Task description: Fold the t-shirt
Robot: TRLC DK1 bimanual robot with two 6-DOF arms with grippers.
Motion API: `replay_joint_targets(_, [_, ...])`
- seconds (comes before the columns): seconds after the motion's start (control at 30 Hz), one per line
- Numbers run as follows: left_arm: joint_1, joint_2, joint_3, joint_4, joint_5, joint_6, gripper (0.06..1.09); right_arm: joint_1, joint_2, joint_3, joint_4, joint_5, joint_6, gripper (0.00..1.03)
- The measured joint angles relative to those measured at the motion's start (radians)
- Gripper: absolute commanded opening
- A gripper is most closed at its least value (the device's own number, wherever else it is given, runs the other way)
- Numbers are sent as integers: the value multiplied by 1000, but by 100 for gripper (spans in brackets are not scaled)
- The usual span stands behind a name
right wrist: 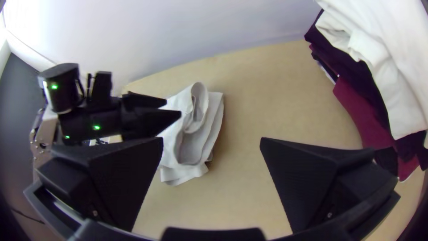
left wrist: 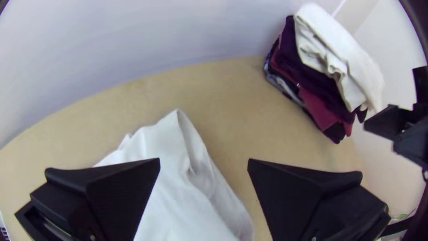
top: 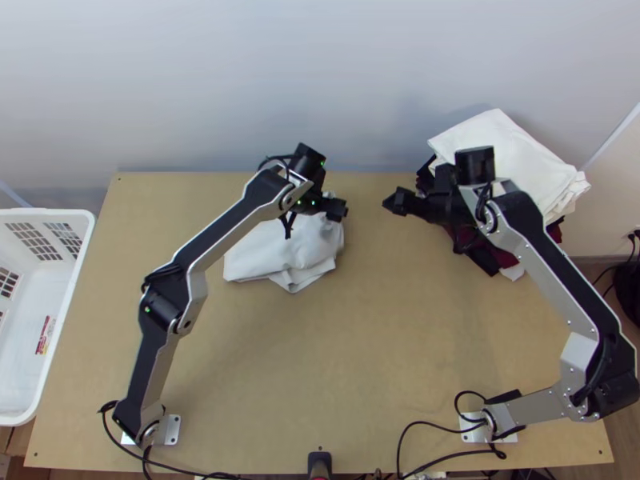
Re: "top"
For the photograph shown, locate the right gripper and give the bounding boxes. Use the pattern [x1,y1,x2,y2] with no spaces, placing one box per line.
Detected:
[382,186,465,227]

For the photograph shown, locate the white t-shirt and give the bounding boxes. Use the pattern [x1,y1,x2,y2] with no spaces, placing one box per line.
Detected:
[222,190,349,295]

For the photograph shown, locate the pile of folded clothes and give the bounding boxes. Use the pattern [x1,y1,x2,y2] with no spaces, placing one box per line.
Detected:
[414,107,592,282]

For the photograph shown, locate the white laundry basket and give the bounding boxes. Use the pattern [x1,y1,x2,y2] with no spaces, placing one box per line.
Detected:
[0,209,96,427]

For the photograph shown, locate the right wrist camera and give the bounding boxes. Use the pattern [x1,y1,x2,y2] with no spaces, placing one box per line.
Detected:
[434,163,458,195]

